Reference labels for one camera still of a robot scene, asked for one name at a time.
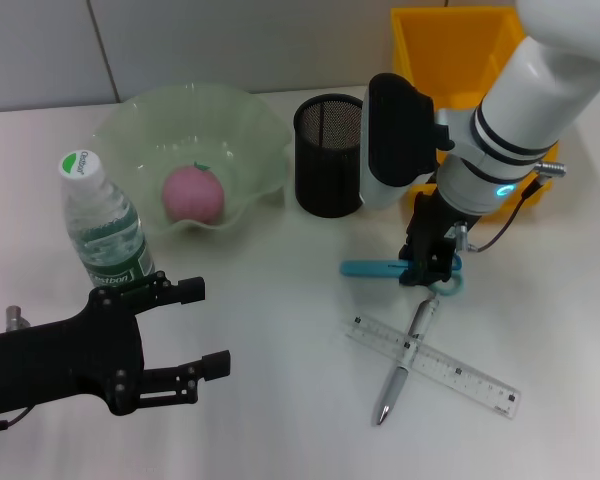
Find yellow plastic bin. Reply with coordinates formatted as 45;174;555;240
390;5;561;221

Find silver ballpoint pen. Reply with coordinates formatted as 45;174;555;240
376;294;441;426

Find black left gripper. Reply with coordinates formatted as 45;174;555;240
0;271;207;417

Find right gripper cable with plug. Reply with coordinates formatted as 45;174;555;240
452;160;567;254

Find clear plastic ruler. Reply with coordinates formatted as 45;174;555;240
340;312;522;419

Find blue scissors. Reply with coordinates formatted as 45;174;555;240
339;254;465;297

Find green wavy glass fruit bowl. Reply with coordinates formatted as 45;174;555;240
93;83;291;236

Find pink toy peach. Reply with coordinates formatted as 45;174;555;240
161;162;226;225

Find left gripper cable with plugs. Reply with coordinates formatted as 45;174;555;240
0;304;32;434

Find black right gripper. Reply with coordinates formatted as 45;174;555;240
398;188;482;288

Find black mesh pen holder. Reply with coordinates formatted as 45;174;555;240
292;93;369;219

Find clear green-label water bottle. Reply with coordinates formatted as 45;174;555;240
58;148;156;291

